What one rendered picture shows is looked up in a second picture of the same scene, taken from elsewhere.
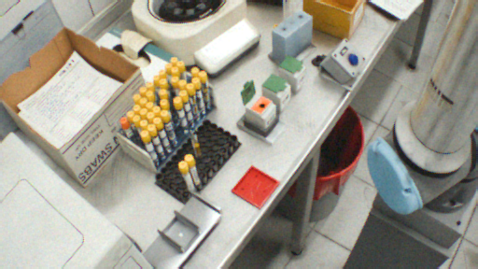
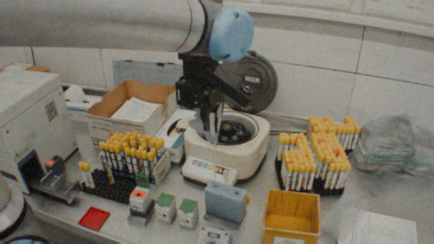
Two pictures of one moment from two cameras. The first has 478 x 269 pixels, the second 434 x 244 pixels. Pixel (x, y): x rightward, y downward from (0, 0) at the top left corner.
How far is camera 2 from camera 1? 84 cm
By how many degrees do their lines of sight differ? 50
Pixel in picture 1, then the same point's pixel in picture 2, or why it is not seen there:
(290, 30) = (215, 190)
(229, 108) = (157, 192)
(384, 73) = not seen: outside the picture
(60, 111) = (130, 114)
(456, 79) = not seen: outside the picture
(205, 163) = (106, 188)
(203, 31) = (196, 146)
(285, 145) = (130, 229)
